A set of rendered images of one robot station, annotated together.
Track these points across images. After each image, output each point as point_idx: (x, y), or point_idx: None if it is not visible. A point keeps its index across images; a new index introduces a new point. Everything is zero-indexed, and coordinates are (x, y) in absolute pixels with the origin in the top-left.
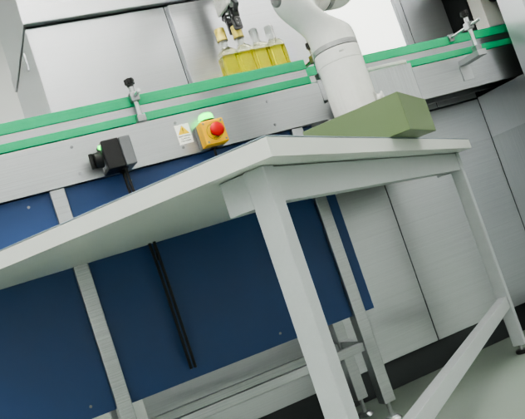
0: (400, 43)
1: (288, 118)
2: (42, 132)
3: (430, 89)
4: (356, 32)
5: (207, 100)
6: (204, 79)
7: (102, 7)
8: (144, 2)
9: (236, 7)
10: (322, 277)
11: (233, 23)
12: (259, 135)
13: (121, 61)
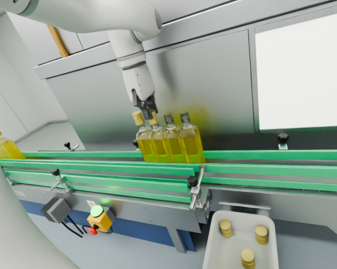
0: None
1: (162, 221)
2: (33, 180)
3: None
4: None
5: (105, 190)
6: (147, 125)
7: (74, 65)
8: (100, 61)
9: (138, 107)
10: None
11: (143, 115)
12: (140, 221)
13: (98, 102)
